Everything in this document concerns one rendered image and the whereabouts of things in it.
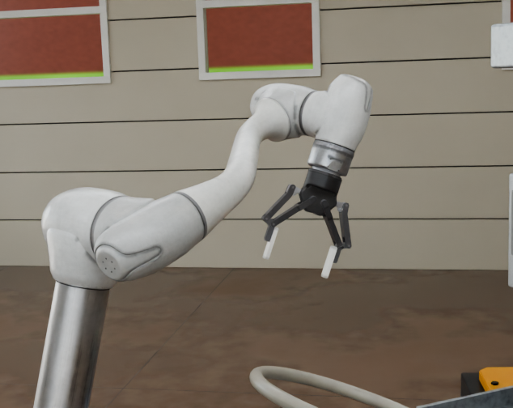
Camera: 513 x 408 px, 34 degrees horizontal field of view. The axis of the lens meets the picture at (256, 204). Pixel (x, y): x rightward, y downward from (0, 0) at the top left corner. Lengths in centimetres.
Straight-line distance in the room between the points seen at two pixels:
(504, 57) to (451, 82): 516
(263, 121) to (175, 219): 44
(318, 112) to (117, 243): 59
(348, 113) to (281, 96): 16
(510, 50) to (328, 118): 132
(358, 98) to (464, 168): 646
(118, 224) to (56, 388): 34
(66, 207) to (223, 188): 29
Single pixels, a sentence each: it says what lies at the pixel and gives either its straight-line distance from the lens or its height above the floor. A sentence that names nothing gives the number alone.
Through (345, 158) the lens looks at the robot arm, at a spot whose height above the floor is 176.
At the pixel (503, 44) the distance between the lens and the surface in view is 303.
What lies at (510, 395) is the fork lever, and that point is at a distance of 226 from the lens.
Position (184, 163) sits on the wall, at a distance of 854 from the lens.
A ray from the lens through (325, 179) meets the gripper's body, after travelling 178.
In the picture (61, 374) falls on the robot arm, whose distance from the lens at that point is 161.
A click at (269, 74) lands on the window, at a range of 826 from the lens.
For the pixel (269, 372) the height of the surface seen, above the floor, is 127.
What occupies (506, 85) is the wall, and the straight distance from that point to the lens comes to 821.
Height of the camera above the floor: 194
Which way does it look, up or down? 9 degrees down
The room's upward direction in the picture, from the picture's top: 2 degrees counter-clockwise
